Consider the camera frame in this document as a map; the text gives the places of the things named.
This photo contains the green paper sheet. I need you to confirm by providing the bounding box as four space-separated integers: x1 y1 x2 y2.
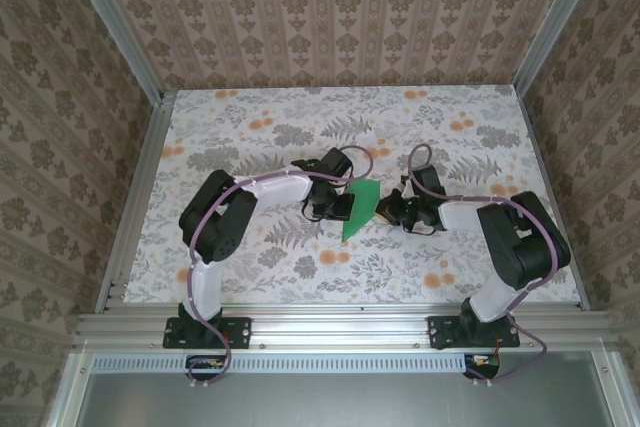
340 178 383 243

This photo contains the floral tablecloth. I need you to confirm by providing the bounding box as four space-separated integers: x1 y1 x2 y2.
122 87 584 306

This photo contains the wide aluminium mounting beam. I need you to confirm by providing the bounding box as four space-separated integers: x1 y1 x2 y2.
72 311 621 351

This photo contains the grey metal panel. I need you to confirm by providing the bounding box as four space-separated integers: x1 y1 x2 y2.
47 351 636 427

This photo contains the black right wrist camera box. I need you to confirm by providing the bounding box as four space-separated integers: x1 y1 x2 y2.
410 165 448 199

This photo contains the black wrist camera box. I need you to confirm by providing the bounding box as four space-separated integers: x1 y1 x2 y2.
410 165 448 199
319 147 355 179

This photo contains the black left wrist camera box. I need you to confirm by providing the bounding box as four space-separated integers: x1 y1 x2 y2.
319 147 355 179

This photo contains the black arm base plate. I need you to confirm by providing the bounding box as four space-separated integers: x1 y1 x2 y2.
163 315 252 349
428 315 521 351

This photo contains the aluminium side rail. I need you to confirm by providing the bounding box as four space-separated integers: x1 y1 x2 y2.
517 91 591 311
94 91 176 313

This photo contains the slotted grey cable duct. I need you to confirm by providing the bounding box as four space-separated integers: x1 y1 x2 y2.
92 352 474 374

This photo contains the black cable outlet bracket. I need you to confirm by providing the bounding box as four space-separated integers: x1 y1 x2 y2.
185 354 226 382
463 352 502 381

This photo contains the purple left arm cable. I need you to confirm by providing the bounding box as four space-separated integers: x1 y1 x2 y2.
187 145 375 391

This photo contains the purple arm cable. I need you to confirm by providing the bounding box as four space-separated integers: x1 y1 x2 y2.
187 145 375 391
407 142 574 389

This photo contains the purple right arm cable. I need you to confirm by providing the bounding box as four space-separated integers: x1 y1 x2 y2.
407 142 574 389

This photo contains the aluminium frame post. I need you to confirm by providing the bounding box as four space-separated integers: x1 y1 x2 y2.
62 0 166 103
514 0 599 93

